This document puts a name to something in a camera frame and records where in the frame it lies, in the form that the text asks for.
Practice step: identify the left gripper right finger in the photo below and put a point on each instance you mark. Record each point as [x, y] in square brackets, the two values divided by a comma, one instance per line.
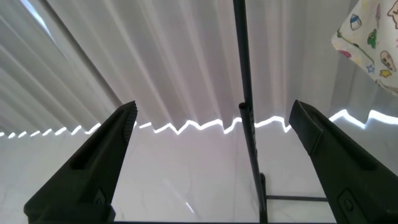
[357, 174]

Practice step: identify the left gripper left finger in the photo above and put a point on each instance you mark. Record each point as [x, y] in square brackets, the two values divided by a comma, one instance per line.
[77, 186]

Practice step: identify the white curtain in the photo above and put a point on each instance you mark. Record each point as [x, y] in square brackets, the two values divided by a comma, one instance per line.
[155, 56]

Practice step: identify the black clothes rack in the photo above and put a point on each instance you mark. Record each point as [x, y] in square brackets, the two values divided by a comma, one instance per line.
[245, 77]

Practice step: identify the cream printed garment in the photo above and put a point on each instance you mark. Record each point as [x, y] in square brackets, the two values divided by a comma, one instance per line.
[373, 40]

